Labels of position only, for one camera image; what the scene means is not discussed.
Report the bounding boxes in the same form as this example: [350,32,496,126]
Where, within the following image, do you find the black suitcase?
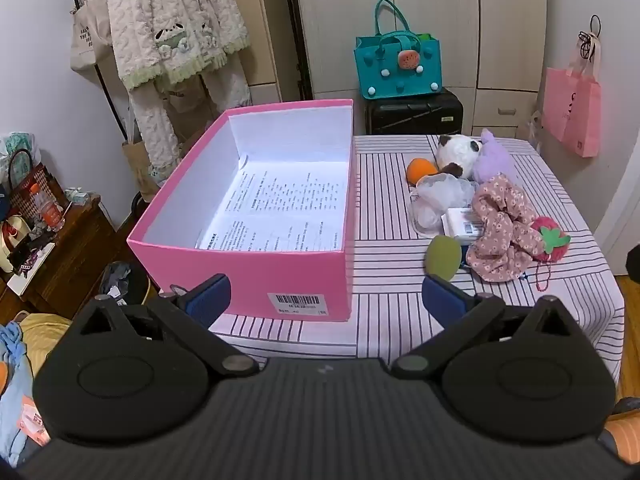
[364,87,464,136]

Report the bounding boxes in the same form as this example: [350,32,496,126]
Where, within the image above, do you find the orange plush toy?
[406,158,441,185]

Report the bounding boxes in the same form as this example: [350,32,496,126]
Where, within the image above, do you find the black cord loops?
[580,15,603,58]

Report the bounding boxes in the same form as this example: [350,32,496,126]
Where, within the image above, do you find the teal felt tote bag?
[354,0,444,100]

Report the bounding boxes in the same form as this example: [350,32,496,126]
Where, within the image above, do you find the woven basket bag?
[7,149,68,218]

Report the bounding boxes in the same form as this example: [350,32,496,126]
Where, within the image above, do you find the pink floral scrunchie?
[466,174,546,282]

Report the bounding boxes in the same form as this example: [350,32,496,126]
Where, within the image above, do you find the brown paper bag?
[121,127,173,203]

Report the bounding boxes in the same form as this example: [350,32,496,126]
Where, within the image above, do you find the orange cloth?
[602,397,640,466]

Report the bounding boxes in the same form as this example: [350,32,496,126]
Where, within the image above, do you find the printed paper sheet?
[195,160,351,253]

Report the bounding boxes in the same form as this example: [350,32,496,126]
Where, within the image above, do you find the panda plush toy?
[434,134,485,180]

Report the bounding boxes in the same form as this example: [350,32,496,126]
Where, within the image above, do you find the green printed plastic bag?
[0,131,43,186]

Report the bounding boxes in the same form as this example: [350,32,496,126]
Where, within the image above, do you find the wooden nightstand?
[0,195,118,318]

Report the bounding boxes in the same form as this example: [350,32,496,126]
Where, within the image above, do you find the purple plush toy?
[472,129,518,183]

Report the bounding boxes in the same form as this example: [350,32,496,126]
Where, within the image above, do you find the narrow beige wardrobe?
[240,0,306,108]

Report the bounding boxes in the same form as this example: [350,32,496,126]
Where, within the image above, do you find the small green printed packets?
[65,186,96,207]

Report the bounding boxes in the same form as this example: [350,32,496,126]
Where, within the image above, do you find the black clothes rack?
[67,0,313,141]

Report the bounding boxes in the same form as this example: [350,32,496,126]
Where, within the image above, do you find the red strawberry plush pouch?
[530,216,572,293]

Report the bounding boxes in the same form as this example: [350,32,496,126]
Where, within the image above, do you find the canvas tote bag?
[69,0,118,73]

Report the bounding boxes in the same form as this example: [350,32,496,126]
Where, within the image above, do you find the clear plastic bag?
[407,174,478,238]
[522,110,546,151]

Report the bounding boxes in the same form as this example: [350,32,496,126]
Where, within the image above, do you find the cream fluffy pants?
[127,55,253,181]

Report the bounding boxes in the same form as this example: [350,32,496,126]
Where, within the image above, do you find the pink shopping bag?
[542,35,603,158]

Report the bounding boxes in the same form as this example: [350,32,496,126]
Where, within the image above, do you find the orange drink bottle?
[30,183,66,231]

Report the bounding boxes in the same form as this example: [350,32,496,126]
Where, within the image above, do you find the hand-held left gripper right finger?
[390,274,583,381]

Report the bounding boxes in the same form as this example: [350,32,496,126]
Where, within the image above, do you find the beige three-door wardrobe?
[292,0,548,138]

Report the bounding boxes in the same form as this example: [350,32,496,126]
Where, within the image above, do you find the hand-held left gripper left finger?
[75,274,261,376]

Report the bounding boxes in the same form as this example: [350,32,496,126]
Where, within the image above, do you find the yellow cloth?
[10,310,73,361]

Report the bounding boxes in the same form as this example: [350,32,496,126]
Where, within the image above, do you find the striped white tablecloth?
[207,134,626,386]

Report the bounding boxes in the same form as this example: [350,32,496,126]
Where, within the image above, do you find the blue and white tissue packet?
[441,206,485,247]

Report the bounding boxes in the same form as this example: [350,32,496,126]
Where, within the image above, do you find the green makeup sponge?
[424,235,463,282]

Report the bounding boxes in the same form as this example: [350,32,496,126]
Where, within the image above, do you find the black waste bin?
[99,260,151,306]

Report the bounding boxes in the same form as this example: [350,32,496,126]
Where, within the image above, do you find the cream bag with red ribbon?
[0,215,31,273]

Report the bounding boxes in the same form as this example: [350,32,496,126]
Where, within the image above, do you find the pink cardboard box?
[126,99,357,322]

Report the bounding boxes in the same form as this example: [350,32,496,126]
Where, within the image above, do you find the cream fluffy panda jacket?
[102,0,251,91]

